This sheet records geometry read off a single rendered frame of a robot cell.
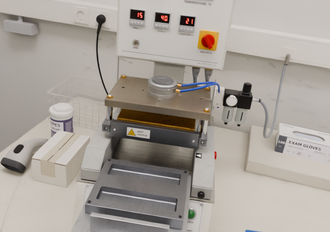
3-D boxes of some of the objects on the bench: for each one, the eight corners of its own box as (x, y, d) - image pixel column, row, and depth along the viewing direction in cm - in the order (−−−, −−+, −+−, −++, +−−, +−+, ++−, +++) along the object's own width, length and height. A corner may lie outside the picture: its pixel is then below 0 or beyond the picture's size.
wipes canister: (58, 132, 136) (57, 98, 130) (78, 137, 135) (77, 103, 128) (46, 142, 129) (43, 108, 122) (67, 147, 127) (65, 113, 120)
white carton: (275, 137, 141) (279, 121, 138) (333, 150, 136) (339, 135, 132) (274, 151, 131) (279, 135, 127) (337, 167, 125) (343, 150, 122)
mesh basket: (72, 99, 164) (72, 75, 158) (123, 110, 159) (125, 85, 154) (47, 119, 144) (46, 92, 138) (105, 132, 140) (106, 104, 134)
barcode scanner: (36, 142, 128) (34, 124, 125) (54, 147, 127) (53, 129, 123) (-1, 172, 110) (-5, 152, 107) (19, 179, 109) (17, 158, 105)
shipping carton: (61, 149, 125) (60, 129, 121) (92, 158, 123) (92, 137, 119) (29, 179, 109) (27, 156, 105) (65, 189, 107) (64, 166, 103)
